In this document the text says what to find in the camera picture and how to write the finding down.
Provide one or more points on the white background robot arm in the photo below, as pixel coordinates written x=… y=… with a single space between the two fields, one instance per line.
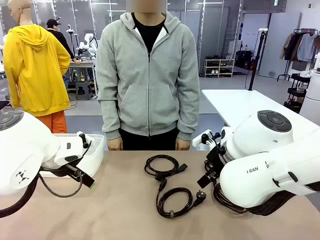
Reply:
x=90 y=42

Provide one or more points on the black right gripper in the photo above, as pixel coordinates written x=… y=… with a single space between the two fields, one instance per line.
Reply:
x=215 y=162

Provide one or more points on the person in grey hoodie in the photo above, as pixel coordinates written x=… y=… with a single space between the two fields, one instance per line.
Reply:
x=150 y=87

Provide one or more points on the person's right hand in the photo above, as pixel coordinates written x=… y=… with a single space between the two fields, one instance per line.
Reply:
x=115 y=145

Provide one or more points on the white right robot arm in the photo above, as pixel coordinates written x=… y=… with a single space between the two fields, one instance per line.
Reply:
x=250 y=175

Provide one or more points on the black clothes rack with coats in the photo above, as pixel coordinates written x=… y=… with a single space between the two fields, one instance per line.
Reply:
x=297 y=47

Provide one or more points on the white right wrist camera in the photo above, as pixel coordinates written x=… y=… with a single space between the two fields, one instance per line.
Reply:
x=198 y=140

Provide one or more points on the person's left hand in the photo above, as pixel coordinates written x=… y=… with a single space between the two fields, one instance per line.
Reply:
x=183 y=144

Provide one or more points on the grey plastic stool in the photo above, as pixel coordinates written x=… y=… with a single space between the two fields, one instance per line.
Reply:
x=83 y=91

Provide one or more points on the black luggage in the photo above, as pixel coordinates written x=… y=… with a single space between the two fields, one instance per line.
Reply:
x=243 y=60

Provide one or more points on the black chair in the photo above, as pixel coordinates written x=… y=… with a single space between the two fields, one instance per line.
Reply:
x=3 y=104

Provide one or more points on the person in black sweater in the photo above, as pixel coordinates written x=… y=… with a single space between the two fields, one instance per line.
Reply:
x=60 y=37

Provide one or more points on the white cylindrical machine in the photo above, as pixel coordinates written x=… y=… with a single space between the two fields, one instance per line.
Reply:
x=312 y=100

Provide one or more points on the person's left forearm grey sleeve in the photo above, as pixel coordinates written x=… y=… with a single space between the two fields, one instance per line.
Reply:
x=188 y=120

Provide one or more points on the background workbench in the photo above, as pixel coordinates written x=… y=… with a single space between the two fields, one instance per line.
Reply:
x=85 y=63

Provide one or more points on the yellow hoodie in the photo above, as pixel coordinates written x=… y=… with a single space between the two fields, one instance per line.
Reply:
x=32 y=70

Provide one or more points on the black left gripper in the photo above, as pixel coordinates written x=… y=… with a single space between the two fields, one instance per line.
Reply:
x=62 y=170

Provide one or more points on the black pole camera stand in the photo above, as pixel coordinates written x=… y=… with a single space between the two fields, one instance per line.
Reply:
x=257 y=55

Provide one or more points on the wooden shoe rack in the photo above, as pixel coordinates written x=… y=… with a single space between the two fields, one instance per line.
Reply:
x=220 y=67

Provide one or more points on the translucent white plastic container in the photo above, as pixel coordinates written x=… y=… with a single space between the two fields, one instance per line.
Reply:
x=97 y=155

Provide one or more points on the beige display mannequin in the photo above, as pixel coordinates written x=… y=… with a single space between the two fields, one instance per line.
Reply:
x=20 y=12

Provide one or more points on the white table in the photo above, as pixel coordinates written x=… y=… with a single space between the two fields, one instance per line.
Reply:
x=237 y=105

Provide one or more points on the orange trousers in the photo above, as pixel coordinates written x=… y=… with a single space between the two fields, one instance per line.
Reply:
x=56 y=122

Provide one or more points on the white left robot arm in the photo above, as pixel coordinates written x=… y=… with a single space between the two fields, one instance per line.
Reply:
x=25 y=150

